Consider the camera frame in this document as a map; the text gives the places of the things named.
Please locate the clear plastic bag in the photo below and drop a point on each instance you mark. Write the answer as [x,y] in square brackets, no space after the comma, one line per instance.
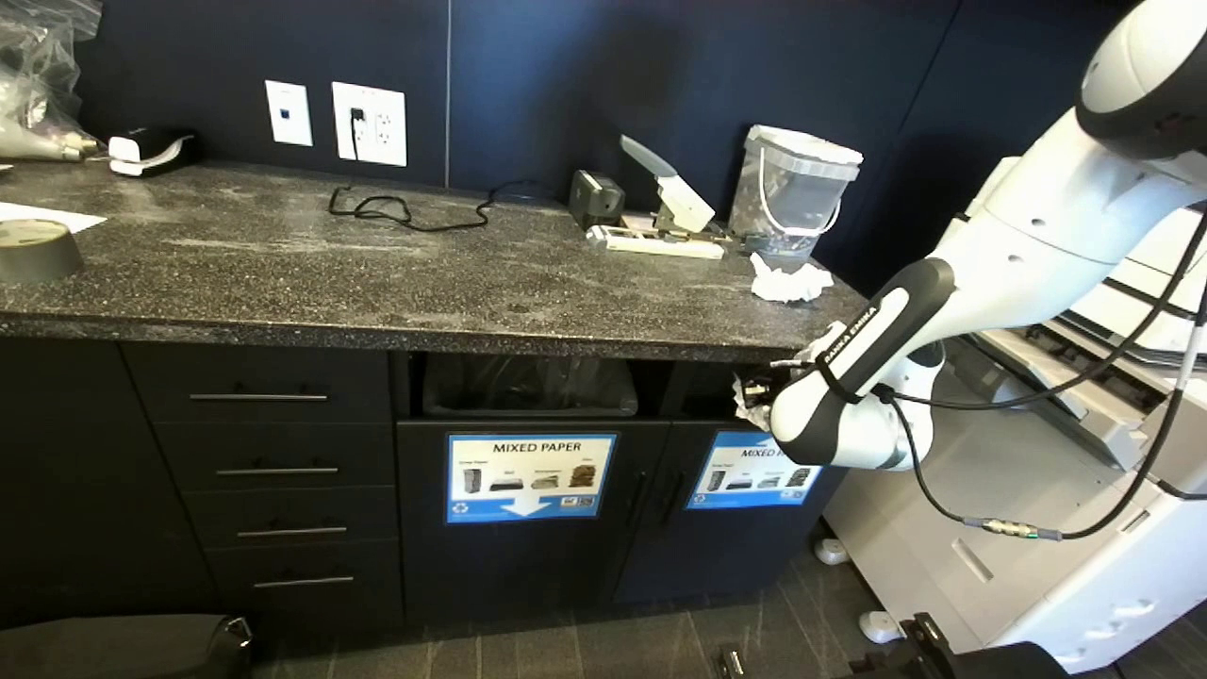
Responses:
[43,77]

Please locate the black recycling bin lid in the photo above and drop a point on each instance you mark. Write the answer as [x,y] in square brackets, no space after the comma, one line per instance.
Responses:
[78,503]

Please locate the small black box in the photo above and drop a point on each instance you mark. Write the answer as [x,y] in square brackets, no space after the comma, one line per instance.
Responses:
[594,196]

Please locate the dark grey round dish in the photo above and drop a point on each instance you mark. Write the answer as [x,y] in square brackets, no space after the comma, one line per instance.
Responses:
[39,249]

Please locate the mixed paper sign down arrow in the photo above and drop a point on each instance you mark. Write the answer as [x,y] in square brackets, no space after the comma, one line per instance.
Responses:
[528,497]

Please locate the black rounded case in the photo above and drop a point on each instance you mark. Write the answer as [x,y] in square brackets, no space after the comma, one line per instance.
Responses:
[116,648]

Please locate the large white wall outlet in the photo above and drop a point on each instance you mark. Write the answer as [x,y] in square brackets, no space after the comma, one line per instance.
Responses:
[370,121]

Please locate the large white printer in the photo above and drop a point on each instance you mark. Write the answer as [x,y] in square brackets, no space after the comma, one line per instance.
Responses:
[1081,578]

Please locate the mixed paper sign up arrow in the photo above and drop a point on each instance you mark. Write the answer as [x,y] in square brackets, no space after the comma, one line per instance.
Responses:
[741,485]

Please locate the clear plastic bucket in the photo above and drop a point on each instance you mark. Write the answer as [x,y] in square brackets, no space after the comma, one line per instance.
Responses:
[792,189]

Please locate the small white wall plate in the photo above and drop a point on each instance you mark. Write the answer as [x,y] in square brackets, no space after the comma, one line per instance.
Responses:
[288,114]

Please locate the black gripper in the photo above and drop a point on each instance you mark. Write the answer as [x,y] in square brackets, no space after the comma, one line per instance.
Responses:
[791,383]

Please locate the flat white paper sheet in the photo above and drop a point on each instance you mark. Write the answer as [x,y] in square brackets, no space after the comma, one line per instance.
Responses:
[78,219]

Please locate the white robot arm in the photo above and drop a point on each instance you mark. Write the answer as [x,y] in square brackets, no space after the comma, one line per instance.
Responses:
[1041,240]

